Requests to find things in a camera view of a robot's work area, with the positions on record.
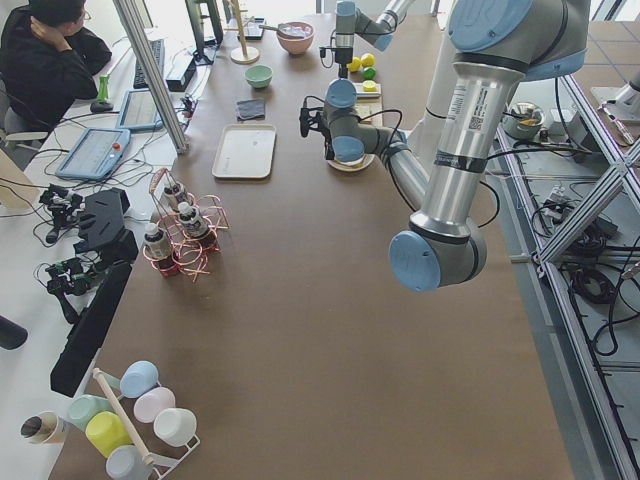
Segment blue teach pendant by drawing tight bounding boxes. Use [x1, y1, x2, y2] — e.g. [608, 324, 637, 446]
[55, 128, 131, 180]
[116, 89, 163, 132]

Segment pink bowl with ice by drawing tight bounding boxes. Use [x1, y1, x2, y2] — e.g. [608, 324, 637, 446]
[276, 21, 315, 55]

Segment green bottle on desk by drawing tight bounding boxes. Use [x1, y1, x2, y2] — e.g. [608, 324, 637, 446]
[97, 74, 109, 102]

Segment copper wire bottle rack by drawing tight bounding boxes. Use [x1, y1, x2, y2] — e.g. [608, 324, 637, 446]
[142, 167, 229, 281]

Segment black keyboard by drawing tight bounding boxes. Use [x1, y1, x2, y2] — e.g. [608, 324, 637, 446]
[132, 38, 166, 90]

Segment dark drink bottle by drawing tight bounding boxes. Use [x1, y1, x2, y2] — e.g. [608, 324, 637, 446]
[163, 182, 189, 212]
[178, 203, 209, 239]
[144, 223, 175, 273]

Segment blue teach pendant far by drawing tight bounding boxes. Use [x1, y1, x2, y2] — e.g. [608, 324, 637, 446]
[116, 89, 163, 132]

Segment dark drink bottle middle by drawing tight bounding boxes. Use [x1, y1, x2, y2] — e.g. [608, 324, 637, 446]
[178, 203, 209, 239]

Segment metal bowl on shelf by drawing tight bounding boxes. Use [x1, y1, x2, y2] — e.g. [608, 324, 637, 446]
[502, 102, 544, 140]

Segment pale pink cup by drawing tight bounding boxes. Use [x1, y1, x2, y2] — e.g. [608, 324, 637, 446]
[133, 386, 176, 423]

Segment yellow lemon lower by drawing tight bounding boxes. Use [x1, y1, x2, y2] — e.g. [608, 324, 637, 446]
[347, 56, 361, 73]

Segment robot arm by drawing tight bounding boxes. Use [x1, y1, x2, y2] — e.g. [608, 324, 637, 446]
[299, 0, 590, 291]
[320, 0, 413, 79]

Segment aluminium frame post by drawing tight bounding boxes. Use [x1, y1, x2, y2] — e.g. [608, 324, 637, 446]
[113, 0, 189, 154]

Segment yellow lemon upper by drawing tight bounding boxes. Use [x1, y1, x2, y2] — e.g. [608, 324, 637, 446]
[360, 53, 376, 68]

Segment green lime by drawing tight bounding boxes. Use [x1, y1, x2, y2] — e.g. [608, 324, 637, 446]
[362, 66, 377, 80]

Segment white cup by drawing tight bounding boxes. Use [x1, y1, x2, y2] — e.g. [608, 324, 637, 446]
[153, 407, 197, 447]

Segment person in black jacket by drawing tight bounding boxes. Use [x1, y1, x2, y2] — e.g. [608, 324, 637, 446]
[1, 0, 112, 133]

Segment yellow cup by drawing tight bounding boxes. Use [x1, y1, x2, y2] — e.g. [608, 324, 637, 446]
[85, 411, 132, 458]

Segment grey blue cup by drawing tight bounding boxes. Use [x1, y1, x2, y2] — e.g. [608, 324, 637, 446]
[105, 445, 152, 480]

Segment wooden mug tree stand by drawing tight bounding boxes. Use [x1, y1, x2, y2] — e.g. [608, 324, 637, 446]
[225, 0, 260, 65]

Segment white round plate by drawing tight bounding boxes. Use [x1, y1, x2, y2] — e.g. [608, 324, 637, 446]
[326, 154, 375, 173]

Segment half lemon slice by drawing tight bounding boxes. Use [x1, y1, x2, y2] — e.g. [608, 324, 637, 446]
[362, 80, 378, 92]

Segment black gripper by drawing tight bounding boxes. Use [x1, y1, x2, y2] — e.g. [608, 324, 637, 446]
[319, 46, 353, 79]
[299, 97, 332, 150]

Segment dark drink bottle front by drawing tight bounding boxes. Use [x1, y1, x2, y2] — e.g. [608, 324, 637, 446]
[144, 223, 175, 273]

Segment white wire cup rack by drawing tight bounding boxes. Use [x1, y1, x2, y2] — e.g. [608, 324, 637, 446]
[92, 367, 201, 479]

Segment bamboo cutting board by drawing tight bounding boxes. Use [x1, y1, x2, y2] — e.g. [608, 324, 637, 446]
[354, 82, 383, 126]

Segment dark drink bottle back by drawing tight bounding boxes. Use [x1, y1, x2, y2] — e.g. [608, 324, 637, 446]
[163, 182, 189, 212]

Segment yellow lemon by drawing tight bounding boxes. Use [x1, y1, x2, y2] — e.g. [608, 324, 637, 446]
[347, 56, 361, 73]
[360, 53, 376, 68]

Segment light blue cup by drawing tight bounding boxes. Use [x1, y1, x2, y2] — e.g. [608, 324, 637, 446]
[120, 360, 159, 398]

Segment paper cup metal rim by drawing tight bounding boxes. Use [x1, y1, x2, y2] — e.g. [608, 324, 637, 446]
[20, 411, 69, 444]

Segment grey folded cloth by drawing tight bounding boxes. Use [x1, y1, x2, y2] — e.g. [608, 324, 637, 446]
[236, 98, 266, 121]

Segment blue teach pendant near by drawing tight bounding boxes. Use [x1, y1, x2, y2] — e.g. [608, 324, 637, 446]
[55, 128, 131, 180]

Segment green bowl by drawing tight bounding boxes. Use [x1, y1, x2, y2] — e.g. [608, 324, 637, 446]
[244, 65, 273, 89]

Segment mint green cup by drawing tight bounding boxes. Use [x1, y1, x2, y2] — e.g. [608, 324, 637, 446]
[67, 394, 113, 431]

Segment cream rectangular tray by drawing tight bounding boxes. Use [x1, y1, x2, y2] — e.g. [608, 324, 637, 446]
[212, 124, 276, 180]

